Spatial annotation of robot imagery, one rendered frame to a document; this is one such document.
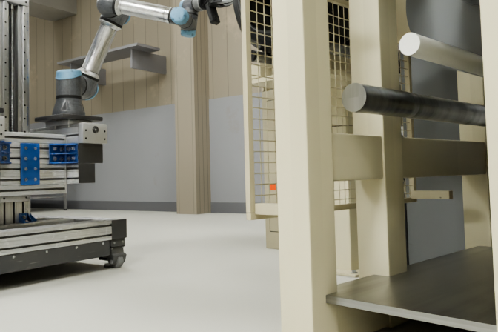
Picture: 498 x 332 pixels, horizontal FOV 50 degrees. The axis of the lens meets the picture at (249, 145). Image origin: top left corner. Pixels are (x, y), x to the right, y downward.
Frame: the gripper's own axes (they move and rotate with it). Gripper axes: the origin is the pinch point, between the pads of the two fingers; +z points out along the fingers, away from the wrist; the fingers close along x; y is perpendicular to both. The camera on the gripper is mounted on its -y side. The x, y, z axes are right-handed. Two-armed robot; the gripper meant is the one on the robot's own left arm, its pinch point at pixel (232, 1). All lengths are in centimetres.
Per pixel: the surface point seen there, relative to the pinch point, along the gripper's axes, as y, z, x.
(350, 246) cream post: -104, 53, 26
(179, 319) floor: -114, 56, -64
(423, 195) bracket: -78, 85, 25
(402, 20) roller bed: -13, 74, 19
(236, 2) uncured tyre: -5.1, 15.6, -11.6
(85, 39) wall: 58, -526, 197
